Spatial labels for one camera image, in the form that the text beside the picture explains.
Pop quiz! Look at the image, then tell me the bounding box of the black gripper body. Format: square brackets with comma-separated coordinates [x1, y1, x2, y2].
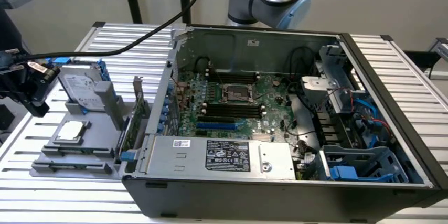
[0, 61, 61, 104]

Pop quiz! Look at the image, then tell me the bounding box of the green RAM stick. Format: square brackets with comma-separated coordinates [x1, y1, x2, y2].
[48, 164, 107, 173]
[52, 148, 115, 157]

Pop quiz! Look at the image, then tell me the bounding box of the black RAM slot bank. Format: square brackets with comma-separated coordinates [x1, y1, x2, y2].
[201, 102, 267, 119]
[207, 69, 261, 83]

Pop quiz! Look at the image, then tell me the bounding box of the silver CPU chip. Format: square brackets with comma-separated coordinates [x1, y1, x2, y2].
[57, 120, 91, 141]

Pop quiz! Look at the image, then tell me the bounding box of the silver hard disk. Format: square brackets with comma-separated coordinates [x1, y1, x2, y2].
[57, 67, 107, 112]

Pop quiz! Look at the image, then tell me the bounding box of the grey parts rack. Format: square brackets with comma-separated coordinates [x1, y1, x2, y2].
[29, 76, 156, 178]

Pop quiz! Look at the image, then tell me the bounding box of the blue disk caddy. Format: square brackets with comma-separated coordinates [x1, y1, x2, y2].
[44, 56, 112, 88]

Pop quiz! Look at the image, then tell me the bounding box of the green graphics card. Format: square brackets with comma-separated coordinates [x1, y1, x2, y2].
[120, 76, 152, 162]

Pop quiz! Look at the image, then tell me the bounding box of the silver power supply unit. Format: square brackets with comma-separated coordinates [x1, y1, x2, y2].
[137, 135, 299, 182]

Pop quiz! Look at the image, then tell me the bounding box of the black expansion slot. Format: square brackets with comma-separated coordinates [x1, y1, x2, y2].
[196, 115, 236, 123]

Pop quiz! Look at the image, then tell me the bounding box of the blue expansion slot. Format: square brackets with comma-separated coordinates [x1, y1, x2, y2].
[195, 122, 236, 130]

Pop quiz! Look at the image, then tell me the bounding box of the metal CPU socket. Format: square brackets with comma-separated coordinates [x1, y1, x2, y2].
[217, 83, 256, 103]

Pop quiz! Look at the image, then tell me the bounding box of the green motherboard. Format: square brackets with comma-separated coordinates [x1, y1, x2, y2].
[171, 71, 317, 142]

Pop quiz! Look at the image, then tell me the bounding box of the black open PC case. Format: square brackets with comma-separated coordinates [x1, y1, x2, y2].
[120, 23, 448, 223]

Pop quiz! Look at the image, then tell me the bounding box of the metal drive cage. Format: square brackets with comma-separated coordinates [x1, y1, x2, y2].
[300, 45, 367, 115]

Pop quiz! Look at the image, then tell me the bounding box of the grey-blue plastic disk bay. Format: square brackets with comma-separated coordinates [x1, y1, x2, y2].
[319, 144, 409, 184]

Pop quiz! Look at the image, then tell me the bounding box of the thick black cable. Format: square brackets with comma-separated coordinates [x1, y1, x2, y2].
[13, 0, 212, 60]

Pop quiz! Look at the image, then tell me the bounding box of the blue wire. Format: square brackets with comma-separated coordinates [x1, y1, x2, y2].
[352, 97, 395, 154]

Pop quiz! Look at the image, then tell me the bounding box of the red wire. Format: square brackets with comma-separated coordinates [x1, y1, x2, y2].
[371, 119, 393, 141]

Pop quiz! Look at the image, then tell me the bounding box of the aluminium frame rail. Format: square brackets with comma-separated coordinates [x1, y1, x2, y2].
[423, 37, 448, 79]

